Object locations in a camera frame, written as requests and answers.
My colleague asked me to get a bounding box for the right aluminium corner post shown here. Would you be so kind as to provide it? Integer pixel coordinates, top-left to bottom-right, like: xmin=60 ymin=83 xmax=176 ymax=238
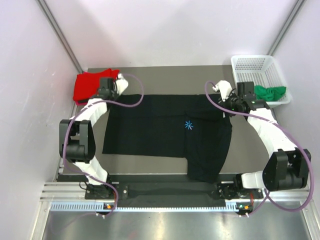
xmin=267 ymin=0 xmax=307 ymax=56

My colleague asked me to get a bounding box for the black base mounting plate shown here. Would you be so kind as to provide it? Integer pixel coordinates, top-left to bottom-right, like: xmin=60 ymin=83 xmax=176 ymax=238
xmin=84 ymin=182 xmax=266 ymax=207

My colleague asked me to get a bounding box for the folded red t shirt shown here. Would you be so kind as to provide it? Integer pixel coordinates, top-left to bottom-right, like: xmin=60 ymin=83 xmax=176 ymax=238
xmin=72 ymin=68 xmax=120 ymax=102

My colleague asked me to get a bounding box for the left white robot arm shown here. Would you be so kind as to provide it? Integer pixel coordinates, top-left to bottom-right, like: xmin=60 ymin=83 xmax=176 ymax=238
xmin=59 ymin=77 xmax=123 ymax=199

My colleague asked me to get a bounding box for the left aluminium corner post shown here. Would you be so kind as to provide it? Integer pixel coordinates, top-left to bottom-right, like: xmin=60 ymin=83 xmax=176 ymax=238
xmin=36 ymin=0 xmax=84 ymax=74

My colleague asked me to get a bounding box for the green crumpled t shirt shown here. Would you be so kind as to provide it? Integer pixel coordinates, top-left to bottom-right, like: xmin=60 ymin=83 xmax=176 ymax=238
xmin=254 ymin=85 xmax=287 ymax=102

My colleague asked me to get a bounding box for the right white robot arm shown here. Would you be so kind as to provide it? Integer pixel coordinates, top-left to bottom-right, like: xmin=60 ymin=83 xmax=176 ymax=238
xmin=213 ymin=80 xmax=311 ymax=198

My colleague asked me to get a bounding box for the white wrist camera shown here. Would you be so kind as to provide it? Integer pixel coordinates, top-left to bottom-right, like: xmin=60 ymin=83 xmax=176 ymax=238
xmin=115 ymin=73 xmax=129 ymax=96
xmin=212 ymin=80 xmax=233 ymax=102

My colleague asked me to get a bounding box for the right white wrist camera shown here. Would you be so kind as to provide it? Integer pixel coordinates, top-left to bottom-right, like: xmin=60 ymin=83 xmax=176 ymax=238
xmin=212 ymin=80 xmax=233 ymax=102

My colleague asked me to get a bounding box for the folded pink t shirt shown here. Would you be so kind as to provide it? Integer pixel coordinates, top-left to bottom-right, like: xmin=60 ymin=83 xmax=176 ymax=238
xmin=75 ymin=99 xmax=89 ymax=106

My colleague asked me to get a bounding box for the aluminium front rail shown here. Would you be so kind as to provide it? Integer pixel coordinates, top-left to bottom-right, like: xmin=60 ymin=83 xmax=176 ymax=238
xmin=39 ymin=180 xmax=313 ymax=201

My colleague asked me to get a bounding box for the aluminium corner post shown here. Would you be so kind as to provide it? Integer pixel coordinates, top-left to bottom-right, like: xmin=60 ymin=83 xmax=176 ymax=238
xmin=267 ymin=0 xmax=307 ymax=56
xmin=36 ymin=0 xmax=84 ymax=74

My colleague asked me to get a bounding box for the black t shirt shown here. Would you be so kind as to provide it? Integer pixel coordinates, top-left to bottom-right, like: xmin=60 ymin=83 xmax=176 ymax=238
xmin=102 ymin=94 xmax=232 ymax=183

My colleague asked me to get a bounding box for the slotted grey cable duct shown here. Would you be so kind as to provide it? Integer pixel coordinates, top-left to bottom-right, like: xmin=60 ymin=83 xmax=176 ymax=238
xmin=50 ymin=202 xmax=253 ymax=213

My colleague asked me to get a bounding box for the white plastic basket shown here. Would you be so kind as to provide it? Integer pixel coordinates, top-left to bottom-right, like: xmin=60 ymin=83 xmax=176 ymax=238
xmin=231 ymin=54 xmax=292 ymax=108

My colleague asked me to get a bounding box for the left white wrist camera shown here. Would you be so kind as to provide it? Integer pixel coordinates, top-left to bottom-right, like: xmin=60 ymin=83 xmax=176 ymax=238
xmin=115 ymin=73 xmax=129 ymax=96

